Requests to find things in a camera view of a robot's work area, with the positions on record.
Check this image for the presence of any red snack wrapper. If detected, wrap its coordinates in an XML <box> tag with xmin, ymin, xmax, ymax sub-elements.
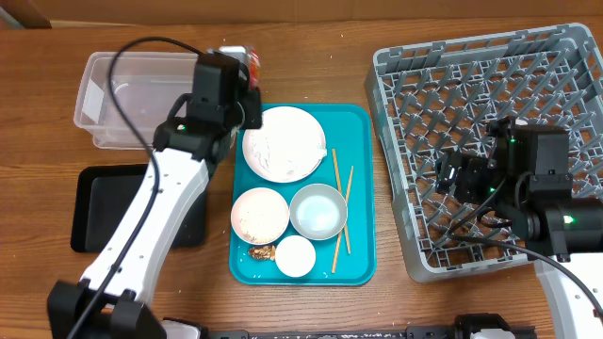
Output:
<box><xmin>248</xmin><ymin>46</ymin><xmax>261</xmax><ymax>89</ymax></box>

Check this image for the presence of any pink bowl with rice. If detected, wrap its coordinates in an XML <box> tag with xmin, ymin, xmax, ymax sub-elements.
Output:
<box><xmin>230</xmin><ymin>187</ymin><xmax>289</xmax><ymax>246</ymax></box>

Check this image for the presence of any grey-green bowl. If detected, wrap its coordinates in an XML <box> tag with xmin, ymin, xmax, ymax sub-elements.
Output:
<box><xmin>289</xmin><ymin>184</ymin><xmax>348</xmax><ymax>241</ymax></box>

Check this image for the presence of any small white cup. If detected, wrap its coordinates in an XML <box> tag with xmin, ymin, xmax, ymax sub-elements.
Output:
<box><xmin>275</xmin><ymin>235</ymin><xmax>317</xmax><ymax>278</ymax></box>

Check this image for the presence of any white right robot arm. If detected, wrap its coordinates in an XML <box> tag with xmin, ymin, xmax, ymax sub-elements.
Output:
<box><xmin>434</xmin><ymin>118</ymin><xmax>602</xmax><ymax>338</ymax></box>

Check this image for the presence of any grey dishwasher rack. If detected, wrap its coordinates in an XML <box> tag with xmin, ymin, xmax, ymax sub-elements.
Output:
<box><xmin>366</xmin><ymin>24</ymin><xmax>602</xmax><ymax>283</ymax></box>

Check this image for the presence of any clear plastic bin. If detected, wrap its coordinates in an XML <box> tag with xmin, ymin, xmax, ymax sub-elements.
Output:
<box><xmin>73</xmin><ymin>52</ymin><xmax>197</xmax><ymax>150</ymax></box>

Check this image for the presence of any large white plate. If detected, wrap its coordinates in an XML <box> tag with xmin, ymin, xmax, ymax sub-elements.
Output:
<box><xmin>241</xmin><ymin>106</ymin><xmax>327</xmax><ymax>184</ymax></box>

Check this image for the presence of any black tray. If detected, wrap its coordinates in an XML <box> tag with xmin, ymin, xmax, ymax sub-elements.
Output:
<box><xmin>71</xmin><ymin>164</ymin><xmax>206</xmax><ymax>253</ymax></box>

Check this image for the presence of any brown food scrap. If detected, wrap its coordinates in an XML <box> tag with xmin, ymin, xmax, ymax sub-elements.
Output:
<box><xmin>248</xmin><ymin>245</ymin><xmax>276</xmax><ymax>261</ymax></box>

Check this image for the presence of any black rail at table edge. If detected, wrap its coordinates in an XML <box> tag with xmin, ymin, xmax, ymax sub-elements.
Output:
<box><xmin>162</xmin><ymin>313</ymin><xmax>538</xmax><ymax>339</ymax></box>

